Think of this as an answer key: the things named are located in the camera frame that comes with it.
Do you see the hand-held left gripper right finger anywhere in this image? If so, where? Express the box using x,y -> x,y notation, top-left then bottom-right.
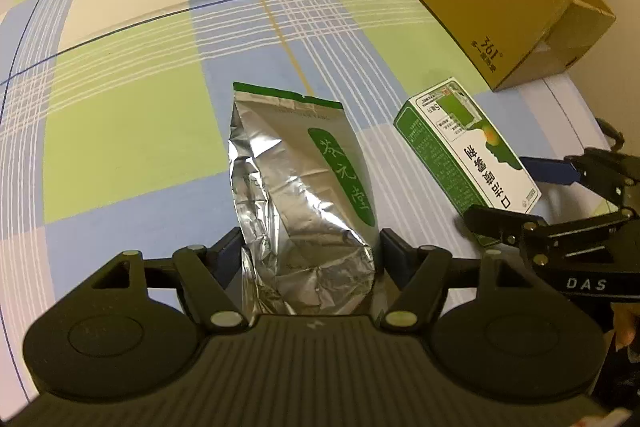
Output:
379,228 -> 566,336

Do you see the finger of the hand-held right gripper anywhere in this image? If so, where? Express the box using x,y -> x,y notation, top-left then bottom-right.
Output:
462,204 -> 640,248
520,119 -> 640,208

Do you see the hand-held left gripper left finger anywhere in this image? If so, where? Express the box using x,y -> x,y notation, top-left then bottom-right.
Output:
60,227 -> 250,336

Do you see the silver foil tea bag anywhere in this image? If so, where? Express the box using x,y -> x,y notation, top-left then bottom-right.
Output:
229,82 -> 376,316

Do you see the green and white medicine box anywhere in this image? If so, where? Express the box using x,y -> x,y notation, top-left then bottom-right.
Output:
393,78 -> 542,218

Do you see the desktop with checked tablecloth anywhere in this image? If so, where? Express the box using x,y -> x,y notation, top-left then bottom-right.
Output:
0,0 -> 631,408

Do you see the person's right hand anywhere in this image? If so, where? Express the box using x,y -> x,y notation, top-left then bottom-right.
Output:
612,302 -> 640,343

